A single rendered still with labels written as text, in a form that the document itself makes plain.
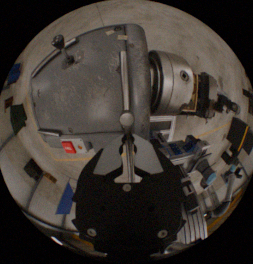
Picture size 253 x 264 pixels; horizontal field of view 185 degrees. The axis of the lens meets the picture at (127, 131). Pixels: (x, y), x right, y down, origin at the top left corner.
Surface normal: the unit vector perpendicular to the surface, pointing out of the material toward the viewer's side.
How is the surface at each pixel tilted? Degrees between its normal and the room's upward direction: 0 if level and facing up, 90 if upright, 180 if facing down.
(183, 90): 13
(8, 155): 90
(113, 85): 0
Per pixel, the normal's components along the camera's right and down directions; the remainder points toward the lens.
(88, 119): -0.01, 0.46
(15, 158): 0.97, -0.20
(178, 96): 0.02, 0.76
